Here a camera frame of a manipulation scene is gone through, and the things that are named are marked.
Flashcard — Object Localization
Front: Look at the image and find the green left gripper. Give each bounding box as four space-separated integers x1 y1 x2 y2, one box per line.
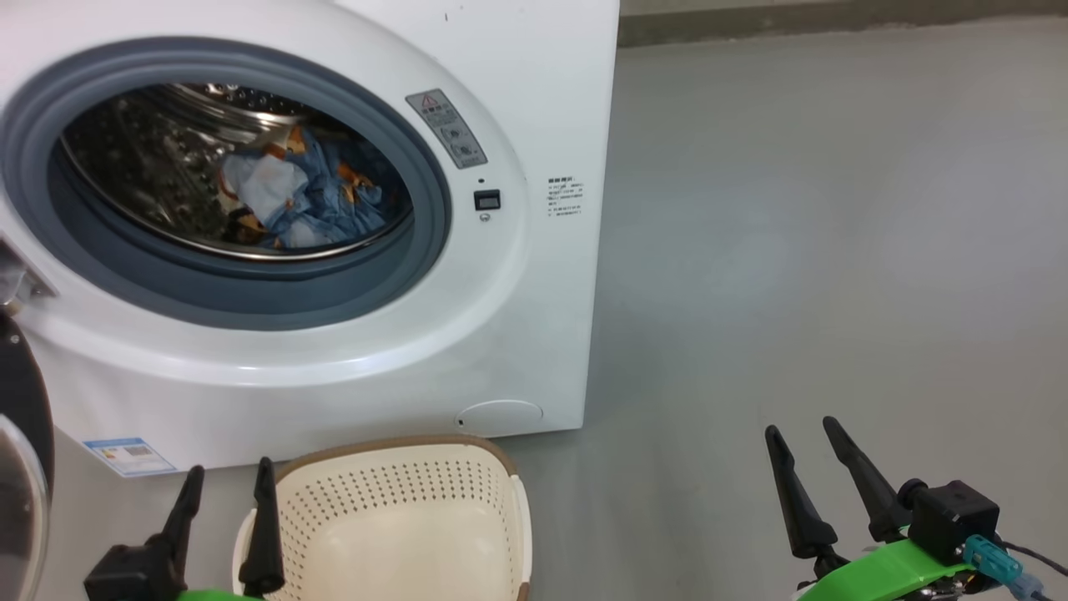
159 457 286 601

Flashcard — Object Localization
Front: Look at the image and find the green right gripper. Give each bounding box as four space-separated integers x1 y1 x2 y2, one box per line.
765 416 1002 601

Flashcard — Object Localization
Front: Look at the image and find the black round glass washer door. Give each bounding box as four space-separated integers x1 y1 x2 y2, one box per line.
0 309 56 601

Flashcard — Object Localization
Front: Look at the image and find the blue printed garment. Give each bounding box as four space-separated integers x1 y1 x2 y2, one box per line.
242 125 389 250

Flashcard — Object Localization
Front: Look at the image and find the cream printed garment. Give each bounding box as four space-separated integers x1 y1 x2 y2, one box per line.
219 153 310 243

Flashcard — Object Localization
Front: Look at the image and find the metal door hinge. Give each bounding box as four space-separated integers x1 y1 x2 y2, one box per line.
0 242 56 316

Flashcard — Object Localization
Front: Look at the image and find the white front-load washing machine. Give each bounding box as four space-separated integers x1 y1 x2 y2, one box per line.
0 0 620 472

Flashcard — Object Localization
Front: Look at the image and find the stainless steel washer drum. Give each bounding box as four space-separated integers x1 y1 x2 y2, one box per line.
58 82 416 261

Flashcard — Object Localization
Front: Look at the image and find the blue energy label sticker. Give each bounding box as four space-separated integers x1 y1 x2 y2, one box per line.
83 437 178 478

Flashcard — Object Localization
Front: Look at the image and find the cream perforated laundry basket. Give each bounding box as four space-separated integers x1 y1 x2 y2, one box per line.
232 434 532 601

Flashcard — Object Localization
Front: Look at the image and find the round white drain filter cover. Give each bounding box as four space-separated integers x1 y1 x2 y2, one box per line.
457 399 543 435

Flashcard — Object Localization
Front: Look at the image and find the grey warning sticker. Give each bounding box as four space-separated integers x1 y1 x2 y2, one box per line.
406 88 489 170

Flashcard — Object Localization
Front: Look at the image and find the teal right cable connector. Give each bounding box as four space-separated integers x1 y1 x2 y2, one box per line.
962 536 1044 600

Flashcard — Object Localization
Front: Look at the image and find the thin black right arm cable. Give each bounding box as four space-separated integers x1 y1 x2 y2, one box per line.
1001 541 1068 601

